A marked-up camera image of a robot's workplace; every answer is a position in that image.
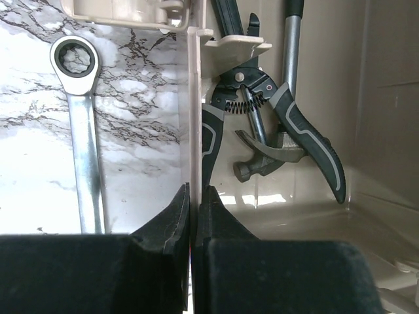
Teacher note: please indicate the silver ratchet combination wrench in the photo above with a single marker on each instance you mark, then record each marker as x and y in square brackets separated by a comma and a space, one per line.
[79, 90]

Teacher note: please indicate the black handled pruning shears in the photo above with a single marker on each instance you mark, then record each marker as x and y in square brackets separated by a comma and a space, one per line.
[240, 90]

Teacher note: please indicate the small black-handled ball hammer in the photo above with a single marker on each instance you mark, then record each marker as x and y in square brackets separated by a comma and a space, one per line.
[258, 164]

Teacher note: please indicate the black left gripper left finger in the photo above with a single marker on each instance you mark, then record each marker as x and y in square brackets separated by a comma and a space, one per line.
[146, 271]

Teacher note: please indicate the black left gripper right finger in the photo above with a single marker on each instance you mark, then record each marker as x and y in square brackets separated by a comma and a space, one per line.
[236, 272]

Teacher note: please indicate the yellow black claw hammer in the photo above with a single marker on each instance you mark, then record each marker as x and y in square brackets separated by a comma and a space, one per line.
[282, 147]

